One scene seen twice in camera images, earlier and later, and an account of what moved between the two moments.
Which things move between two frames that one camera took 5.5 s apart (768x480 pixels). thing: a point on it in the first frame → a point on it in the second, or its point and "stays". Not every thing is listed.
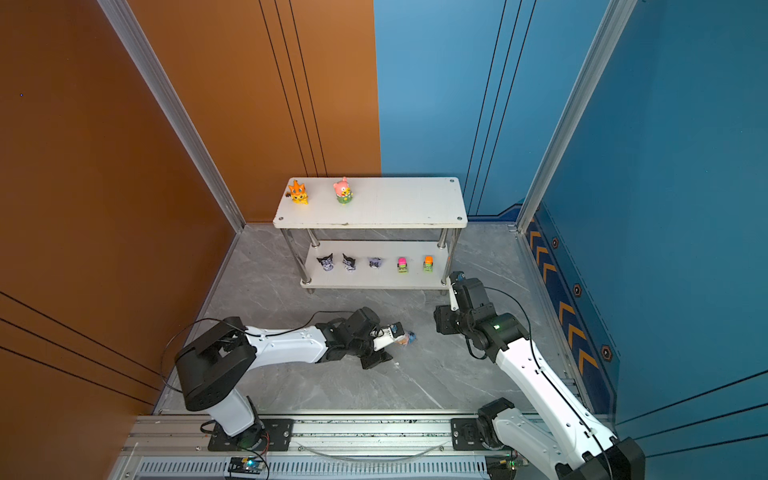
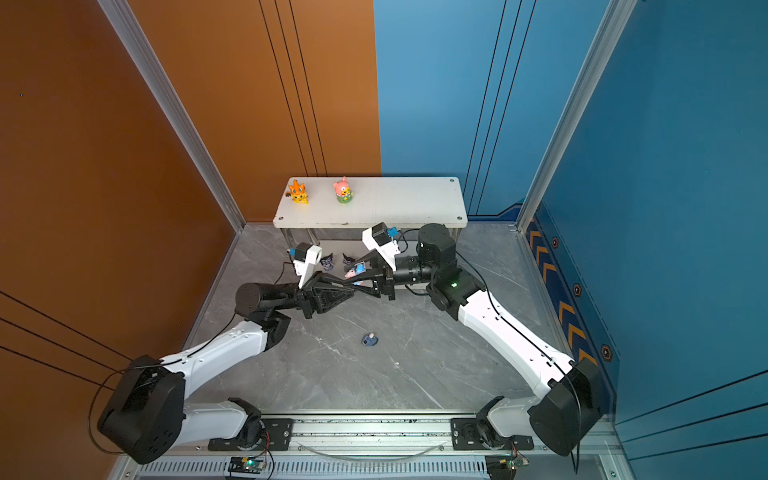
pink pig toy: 343,191 stays
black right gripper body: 453,321 → 415,271
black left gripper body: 365,350 → 303,302
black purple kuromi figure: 327,262 stays
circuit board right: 503,467 stays
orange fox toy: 298,193 stays
